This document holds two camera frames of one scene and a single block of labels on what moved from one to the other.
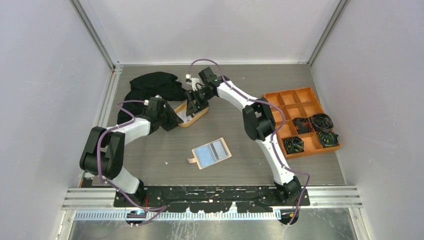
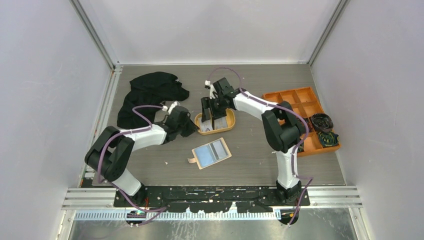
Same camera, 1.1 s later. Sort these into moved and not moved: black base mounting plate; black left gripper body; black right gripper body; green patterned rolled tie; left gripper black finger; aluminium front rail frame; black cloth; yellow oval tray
Moved: yellow oval tray; black left gripper body; black right gripper body; left gripper black finger
Not moved: aluminium front rail frame; black base mounting plate; green patterned rolled tie; black cloth
